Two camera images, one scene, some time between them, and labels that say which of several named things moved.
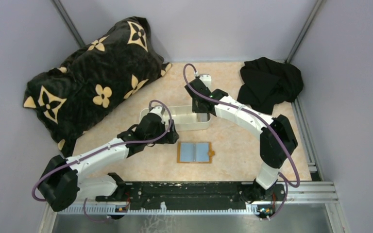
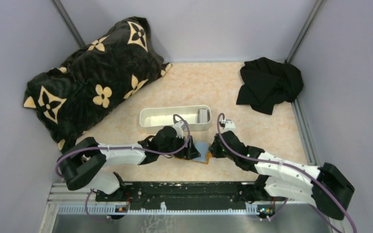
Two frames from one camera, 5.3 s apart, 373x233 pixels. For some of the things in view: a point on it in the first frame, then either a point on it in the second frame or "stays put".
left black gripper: x=172 y=135 → x=188 y=147
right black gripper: x=198 y=105 → x=218 y=147
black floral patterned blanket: x=93 y=80 stays put
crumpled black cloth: x=267 y=82 stays put
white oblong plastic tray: x=183 y=116 stays put
